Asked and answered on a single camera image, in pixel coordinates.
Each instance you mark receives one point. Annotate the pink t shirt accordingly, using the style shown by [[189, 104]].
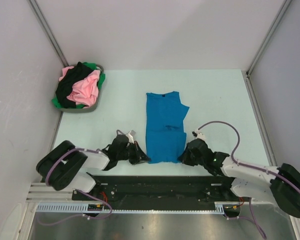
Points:
[[86, 87]]

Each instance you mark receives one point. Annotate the green t shirt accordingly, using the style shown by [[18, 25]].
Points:
[[90, 66]]

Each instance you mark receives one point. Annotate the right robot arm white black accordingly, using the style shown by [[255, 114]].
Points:
[[279, 185]]

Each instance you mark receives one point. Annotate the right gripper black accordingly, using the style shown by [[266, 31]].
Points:
[[184, 157]]

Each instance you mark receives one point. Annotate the black t shirt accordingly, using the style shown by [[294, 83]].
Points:
[[65, 86]]

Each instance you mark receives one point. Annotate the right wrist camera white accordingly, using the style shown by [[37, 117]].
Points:
[[197, 134]]

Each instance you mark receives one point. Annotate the white slotted cable duct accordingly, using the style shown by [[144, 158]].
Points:
[[94, 208]]

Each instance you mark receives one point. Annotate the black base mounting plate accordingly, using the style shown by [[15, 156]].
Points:
[[165, 192]]

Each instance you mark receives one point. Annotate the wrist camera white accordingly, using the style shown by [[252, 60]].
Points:
[[130, 135], [197, 134]]

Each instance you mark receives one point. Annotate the grey laundry basket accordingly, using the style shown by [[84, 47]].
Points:
[[87, 92]]

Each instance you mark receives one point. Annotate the aluminium frame rail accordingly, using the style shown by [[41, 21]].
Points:
[[41, 193]]

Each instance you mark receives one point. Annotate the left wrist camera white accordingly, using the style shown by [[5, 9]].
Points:
[[130, 135]]

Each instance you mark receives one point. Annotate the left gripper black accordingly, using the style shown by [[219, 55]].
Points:
[[139, 156]]

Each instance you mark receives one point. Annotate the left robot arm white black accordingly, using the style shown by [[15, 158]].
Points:
[[61, 168]]

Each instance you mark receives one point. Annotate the blue t shirt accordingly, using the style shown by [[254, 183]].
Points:
[[165, 137]]

